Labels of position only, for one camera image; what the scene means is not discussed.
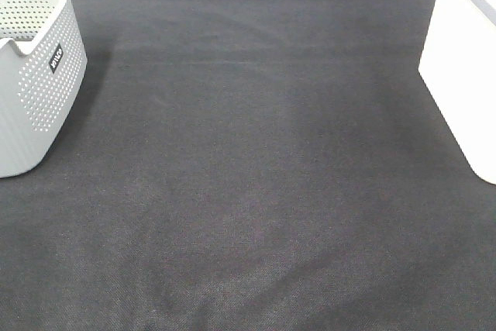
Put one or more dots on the grey perforated plastic basket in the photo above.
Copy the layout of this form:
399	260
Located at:
43	62

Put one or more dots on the black fabric table cloth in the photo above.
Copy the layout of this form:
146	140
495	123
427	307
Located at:
250	165

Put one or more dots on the white plastic storage bin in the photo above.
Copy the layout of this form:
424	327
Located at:
458	67

